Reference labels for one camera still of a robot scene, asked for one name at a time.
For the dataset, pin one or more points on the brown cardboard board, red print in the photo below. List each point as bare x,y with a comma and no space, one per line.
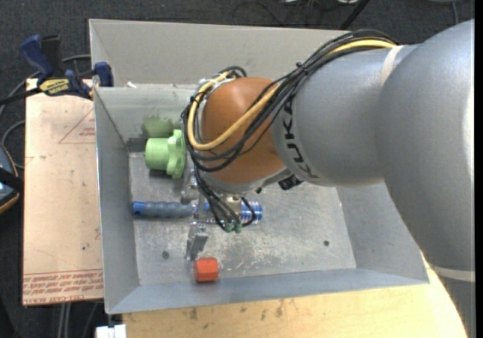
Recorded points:
60,185

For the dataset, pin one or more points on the light green plastic knob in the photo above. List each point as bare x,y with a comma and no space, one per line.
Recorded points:
162,153

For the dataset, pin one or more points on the black cylinder on white bracket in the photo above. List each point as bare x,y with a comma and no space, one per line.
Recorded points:
290,182

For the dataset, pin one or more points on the grey metal bin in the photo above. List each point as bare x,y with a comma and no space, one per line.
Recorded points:
287,238

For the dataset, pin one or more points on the red-orange block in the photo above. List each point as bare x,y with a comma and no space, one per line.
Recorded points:
206,269

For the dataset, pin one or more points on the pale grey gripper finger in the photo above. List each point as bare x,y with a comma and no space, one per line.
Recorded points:
191,242
200,244

